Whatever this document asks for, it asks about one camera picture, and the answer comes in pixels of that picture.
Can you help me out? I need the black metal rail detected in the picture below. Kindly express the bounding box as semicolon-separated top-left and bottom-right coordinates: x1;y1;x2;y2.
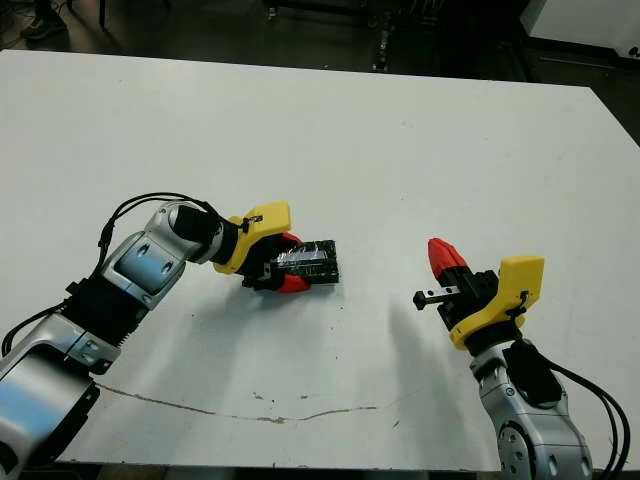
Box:
372;0;396;74

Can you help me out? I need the dark sneaker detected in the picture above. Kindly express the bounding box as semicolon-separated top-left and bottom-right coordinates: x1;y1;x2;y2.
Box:
19;17;69;41

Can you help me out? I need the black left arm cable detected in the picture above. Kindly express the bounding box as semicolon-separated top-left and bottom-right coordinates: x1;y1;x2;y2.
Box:
0;191;221;354

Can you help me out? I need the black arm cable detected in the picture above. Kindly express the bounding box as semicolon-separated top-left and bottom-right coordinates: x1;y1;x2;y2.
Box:
547;359;632;474
0;191;221;354

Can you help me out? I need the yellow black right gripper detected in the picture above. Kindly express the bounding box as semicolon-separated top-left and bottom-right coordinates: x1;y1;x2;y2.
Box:
412;237;546;350

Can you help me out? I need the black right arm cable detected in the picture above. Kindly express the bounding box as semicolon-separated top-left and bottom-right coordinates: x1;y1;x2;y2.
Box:
547;359;632;474

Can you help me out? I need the black box lid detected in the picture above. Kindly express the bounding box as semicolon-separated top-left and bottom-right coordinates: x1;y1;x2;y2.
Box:
269;238;346;289

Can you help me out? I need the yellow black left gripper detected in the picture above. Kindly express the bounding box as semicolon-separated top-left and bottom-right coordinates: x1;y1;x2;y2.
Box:
212;200;312;294

